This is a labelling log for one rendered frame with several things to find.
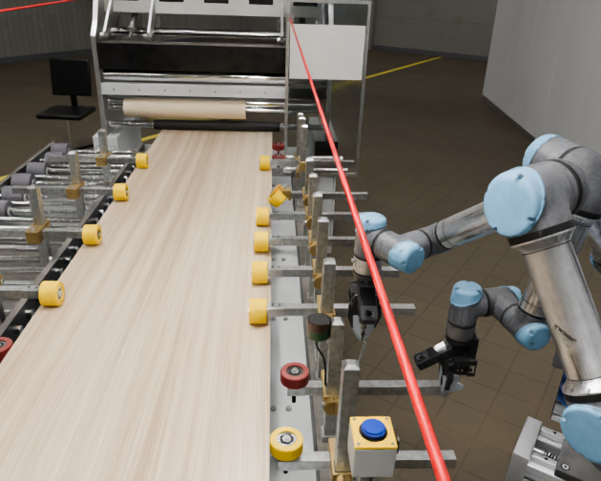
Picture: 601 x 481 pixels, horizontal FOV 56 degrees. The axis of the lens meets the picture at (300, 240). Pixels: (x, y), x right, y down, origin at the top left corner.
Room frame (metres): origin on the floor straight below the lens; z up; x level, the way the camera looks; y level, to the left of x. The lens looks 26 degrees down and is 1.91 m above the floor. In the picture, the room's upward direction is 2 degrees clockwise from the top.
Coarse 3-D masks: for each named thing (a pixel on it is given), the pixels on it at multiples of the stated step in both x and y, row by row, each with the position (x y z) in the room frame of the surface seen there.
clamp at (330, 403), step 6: (324, 390) 1.22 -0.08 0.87; (324, 396) 1.20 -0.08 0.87; (330, 396) 1.20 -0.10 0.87; (336, 396) 1.20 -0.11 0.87; (324, 402) 1.19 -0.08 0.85; (330, 402) 1.18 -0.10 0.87; (336, 402) 1.18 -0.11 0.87; (324, 408) 1.18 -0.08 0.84; (330, 408) 1.17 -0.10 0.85; (336, 408) 1.18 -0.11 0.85; (330, 414) 1.18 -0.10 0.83; (336, 414) 1.18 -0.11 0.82
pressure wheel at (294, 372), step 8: (288, 368) 1.26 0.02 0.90; (296, 368) 1.26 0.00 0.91; (304, 368) 1.26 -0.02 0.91; (280, 376) 1.24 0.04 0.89; (288, 376) 1.23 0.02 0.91; (296, 376) 1.23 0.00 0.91; (304, 376) 1.23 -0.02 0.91; (288, 384) 1.22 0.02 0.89; (296, 384) 1.21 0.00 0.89; (304, 384) 1.23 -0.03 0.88
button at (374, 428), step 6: (366, 420) 0.72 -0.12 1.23; (372, 420) 0.72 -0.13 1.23; (378, 420) 0.72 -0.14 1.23; (366, 426) 0.71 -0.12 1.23; (372, 426) 0.71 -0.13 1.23; (378, 426) 0.71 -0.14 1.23; (384, 426) 0.71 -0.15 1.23; (366, 432) 0.70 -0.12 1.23; (372, 432) 0.70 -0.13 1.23; (378, 432) 0.70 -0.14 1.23; (384, 432) 0.70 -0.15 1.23
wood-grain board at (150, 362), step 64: (192, 192) 2.61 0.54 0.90; (256, 192) 2.64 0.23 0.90; (128, 256) 1.91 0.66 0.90; (192, 256) 1.93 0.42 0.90; (256, 256) 1.95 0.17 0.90; (64, 320) 1.47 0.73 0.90; (128, 320) 1.48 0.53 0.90; (192, 320) 1.49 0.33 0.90; (0, 384) 1.16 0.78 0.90; (64, 384) 1.17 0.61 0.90; (128, 384) 1.18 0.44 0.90; (192, 384) 1.19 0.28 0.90; (256, 384) 1.20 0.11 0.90; (0, 448) 0.95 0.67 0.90; (64, 448) 0.96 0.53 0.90; (128, 448) 0.96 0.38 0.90; (192, 448) 0.97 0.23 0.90; (256, 448) 0.98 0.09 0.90
